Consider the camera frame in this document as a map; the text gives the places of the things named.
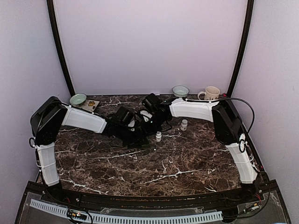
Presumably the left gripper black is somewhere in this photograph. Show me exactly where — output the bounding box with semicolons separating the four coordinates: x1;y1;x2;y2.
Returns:
116;125;149;149

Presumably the white pill bottle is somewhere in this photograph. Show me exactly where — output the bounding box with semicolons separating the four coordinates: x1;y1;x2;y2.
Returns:
180;119;188;131

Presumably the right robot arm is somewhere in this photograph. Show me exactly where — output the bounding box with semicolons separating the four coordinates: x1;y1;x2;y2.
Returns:
142;94;258;203

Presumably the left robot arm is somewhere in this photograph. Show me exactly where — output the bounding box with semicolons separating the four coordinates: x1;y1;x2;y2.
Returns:
30;96;149;203

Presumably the white bottle cap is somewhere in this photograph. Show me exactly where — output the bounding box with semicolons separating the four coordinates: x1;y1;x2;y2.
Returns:
155;132;162;142

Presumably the pale green bowl right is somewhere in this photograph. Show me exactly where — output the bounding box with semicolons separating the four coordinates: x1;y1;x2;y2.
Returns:
172;85;189;98

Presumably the pale green bowl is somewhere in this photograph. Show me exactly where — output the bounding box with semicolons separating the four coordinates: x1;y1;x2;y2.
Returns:
70;93;87;108
172;85;189;98

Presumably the floral square plate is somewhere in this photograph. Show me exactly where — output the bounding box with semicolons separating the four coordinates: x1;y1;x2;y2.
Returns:
81;99;100;112

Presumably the cream floral mug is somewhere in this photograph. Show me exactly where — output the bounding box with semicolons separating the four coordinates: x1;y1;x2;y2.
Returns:
197;86;221;100

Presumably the pale green bowl left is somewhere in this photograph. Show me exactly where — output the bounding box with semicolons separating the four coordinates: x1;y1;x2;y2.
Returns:
70;93;87;108

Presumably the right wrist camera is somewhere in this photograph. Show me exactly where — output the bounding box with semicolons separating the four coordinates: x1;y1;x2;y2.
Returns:
139;110;152;122

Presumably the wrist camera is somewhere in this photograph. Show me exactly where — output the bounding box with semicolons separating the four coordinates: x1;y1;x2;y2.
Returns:
139;110;152;122
128;119;139;131

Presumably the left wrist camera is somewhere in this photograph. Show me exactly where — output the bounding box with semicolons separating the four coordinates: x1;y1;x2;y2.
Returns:
128;119;139;131

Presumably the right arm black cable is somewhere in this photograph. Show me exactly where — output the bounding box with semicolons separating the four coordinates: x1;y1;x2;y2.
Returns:
184;98;256;152

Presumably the white slotted cable duct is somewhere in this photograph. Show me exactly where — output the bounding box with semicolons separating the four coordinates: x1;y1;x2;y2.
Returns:
29;199;223;224

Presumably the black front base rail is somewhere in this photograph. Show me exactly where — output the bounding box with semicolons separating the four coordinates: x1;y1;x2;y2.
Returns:
23;182;278;213

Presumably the left black frame post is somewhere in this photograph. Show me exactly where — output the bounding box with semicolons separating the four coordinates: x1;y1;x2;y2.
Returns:
46;0;75;96

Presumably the black frame post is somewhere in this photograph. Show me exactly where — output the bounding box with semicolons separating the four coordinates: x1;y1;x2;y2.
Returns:
46;0;75;96
227;0;254;97

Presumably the right black frame post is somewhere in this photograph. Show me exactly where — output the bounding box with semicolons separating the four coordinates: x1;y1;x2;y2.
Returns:
227;0;254;97

